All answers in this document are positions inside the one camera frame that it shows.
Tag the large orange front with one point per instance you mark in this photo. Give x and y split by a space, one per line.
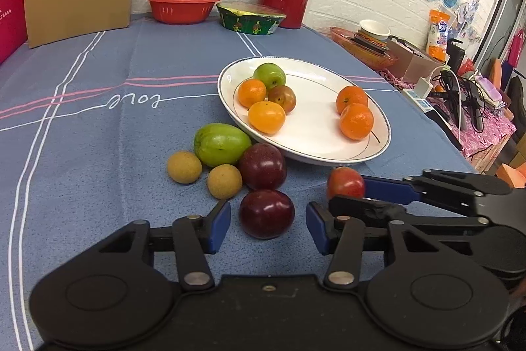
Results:
356 121

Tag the red plastic basket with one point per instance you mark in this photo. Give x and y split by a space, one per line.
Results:
181 12

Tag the dark red plum front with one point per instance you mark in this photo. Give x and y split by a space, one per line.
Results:
266 214

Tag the brown longan fruit two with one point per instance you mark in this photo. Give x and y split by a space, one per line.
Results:
224 182

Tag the white power strip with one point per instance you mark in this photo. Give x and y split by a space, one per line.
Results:
420 103

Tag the orange snack package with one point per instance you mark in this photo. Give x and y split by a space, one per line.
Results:
436 46

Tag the pink tote bag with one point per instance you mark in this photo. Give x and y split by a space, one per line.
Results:
13 31

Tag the white porcelain plate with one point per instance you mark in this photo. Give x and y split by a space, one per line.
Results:
311 132

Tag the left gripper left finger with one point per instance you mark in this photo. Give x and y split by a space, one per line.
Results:
194 237

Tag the red-yellow small fruit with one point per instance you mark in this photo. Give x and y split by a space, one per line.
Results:
284 96

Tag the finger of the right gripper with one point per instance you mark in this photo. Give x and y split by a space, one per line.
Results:
379 214
394 188

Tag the dark red plum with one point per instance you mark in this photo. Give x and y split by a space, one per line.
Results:
266 214
262 167

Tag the small yellow-orange citrus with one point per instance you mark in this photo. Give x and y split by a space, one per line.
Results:
267 117

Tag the brown longan fruit one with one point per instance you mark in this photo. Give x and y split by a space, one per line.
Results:
184 167

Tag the red tomato-like fruit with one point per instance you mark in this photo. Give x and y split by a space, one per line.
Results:
347 182

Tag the brown cardboard box right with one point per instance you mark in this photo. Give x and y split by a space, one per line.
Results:
412 63

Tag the green instant noodle bowl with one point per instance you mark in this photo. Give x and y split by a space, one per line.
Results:
246 18

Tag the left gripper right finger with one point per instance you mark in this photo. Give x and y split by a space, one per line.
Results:
341 237

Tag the blue striped tablecloth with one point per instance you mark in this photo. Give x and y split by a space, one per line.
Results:
88 124

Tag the large green apple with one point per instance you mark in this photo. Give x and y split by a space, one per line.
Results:
217 144

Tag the pink floral side tablecloth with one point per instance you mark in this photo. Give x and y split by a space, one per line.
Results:
481 149

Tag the orange-brown bowl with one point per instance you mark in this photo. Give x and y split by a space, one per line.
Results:
375 55

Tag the small orange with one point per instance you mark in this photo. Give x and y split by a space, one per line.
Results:
251 91

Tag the small green apple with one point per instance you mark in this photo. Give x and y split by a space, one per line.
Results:
270 74

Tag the large orange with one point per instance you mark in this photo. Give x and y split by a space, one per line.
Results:
349 95
356 121

